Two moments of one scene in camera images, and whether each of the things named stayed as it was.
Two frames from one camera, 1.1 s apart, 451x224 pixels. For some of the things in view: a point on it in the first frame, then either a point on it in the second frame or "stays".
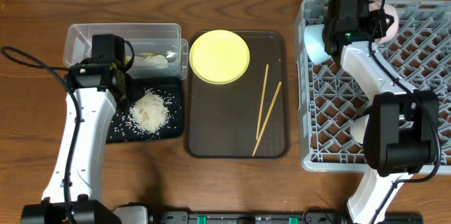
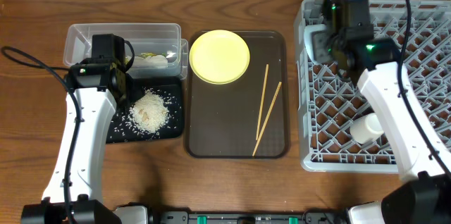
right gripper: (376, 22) to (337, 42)
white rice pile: (149, 112) stays
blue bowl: (314, 43) stays
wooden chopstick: (261, 108) stays
